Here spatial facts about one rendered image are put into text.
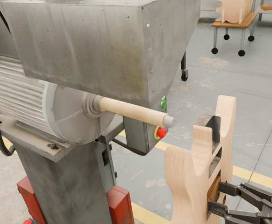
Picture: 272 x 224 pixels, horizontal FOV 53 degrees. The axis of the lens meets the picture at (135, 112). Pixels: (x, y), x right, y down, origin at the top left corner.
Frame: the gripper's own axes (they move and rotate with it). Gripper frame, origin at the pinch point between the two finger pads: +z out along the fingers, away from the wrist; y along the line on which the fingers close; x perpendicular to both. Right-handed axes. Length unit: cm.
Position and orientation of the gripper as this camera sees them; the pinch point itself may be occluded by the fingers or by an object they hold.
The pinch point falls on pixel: (215, 195)
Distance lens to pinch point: 76.2
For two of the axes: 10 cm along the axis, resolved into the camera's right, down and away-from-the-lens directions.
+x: -0.8, -8.8, -4.7
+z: -8.3, -2.0, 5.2
